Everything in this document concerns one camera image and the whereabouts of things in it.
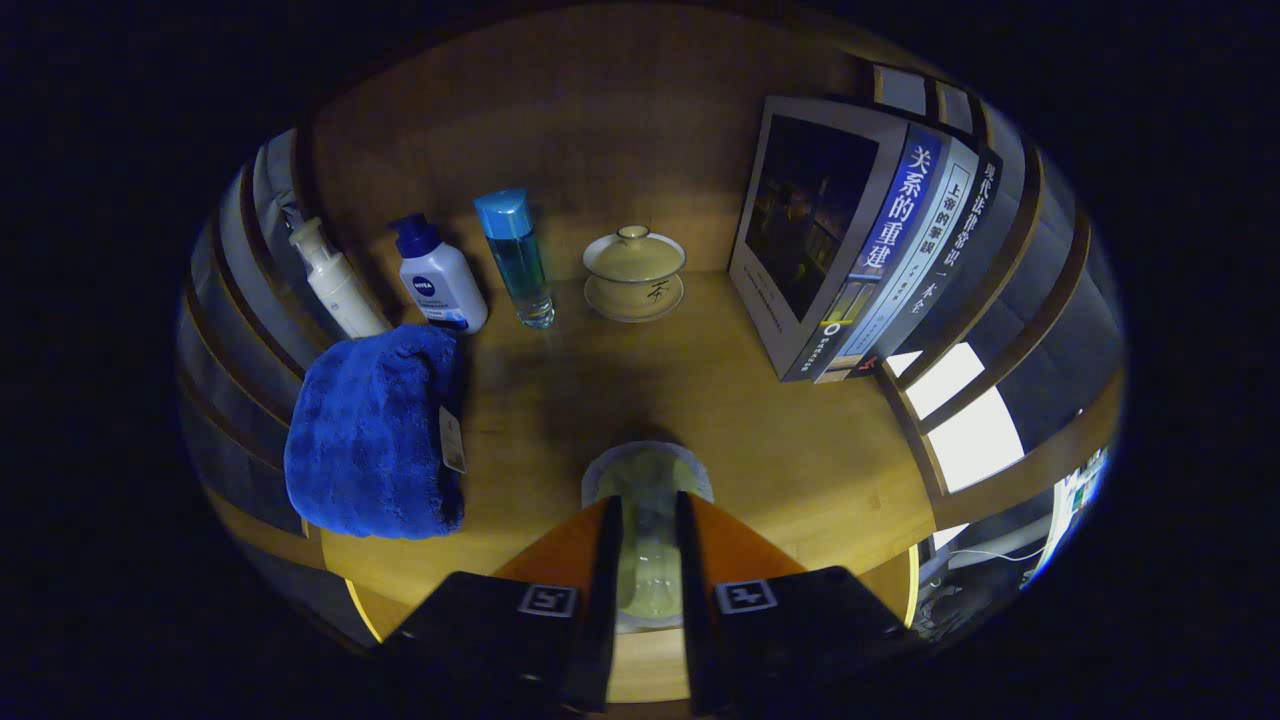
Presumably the green handled white scrub brush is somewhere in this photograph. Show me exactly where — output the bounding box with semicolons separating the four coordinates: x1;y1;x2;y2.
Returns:
581;440;716;633

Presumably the beige lidded teacup with saucer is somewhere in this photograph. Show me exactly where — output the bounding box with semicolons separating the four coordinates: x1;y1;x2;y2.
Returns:
583;225;688;323

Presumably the black spine book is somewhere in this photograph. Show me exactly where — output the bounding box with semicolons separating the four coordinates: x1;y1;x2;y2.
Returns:
850;148;1004;379

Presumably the wooden countertop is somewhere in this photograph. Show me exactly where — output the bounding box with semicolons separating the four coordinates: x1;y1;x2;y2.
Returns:
320;270;941;701

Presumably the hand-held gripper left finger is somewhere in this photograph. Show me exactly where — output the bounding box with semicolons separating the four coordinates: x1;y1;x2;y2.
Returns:
380;495;623;713

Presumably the white box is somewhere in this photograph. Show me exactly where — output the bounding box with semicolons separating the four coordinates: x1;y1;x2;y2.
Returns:
885;343;1026;493

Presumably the pale grey spine book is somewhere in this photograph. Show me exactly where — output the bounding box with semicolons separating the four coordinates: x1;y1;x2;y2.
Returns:
815;135;981;384

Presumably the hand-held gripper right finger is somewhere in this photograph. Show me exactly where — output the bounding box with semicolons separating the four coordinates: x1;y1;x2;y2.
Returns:
675;490;916;716

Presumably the white pump bottle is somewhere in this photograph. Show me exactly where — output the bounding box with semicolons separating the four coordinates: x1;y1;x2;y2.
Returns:
289;217;391;341

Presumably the blue towel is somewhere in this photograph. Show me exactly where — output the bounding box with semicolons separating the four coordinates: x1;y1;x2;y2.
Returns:
284;323;469;541

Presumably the white side table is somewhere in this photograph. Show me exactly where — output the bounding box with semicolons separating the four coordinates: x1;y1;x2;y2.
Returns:
1035;445;1111;581

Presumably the white bottle with blue cap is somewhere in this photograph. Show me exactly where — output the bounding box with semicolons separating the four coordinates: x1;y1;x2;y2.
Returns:
389;213;489;335

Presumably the clear blue bottle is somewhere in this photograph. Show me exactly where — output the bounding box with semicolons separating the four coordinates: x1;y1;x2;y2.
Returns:
473;188;556;331

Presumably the wooden cabinet with slatted sides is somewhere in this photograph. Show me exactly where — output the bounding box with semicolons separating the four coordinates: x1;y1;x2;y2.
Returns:
178;0;1126;701

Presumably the blue spine book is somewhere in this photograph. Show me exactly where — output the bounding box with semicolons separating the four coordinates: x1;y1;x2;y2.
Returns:
728;95;946;384

